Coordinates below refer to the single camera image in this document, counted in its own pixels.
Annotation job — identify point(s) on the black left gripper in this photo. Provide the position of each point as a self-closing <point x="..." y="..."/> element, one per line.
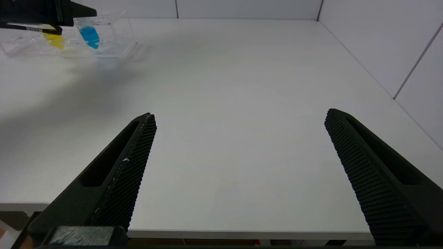
<point x="34" y="12"/>

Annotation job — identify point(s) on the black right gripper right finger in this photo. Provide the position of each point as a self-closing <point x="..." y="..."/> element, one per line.
<point x="373" y="173"/>

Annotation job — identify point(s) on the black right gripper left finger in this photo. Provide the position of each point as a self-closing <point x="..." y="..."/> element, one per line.
<point x="117" y="186"/>

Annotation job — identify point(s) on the blue pigment test tube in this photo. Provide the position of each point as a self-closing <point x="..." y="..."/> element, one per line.
<point x="89" y="35"/>

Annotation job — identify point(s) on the yellow pigment test tube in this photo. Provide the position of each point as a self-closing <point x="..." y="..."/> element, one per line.
<point x="55" y="39"/>

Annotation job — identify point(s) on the clear acrylic test tube rack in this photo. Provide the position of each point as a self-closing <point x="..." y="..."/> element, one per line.
<point x="114" y="45"/>

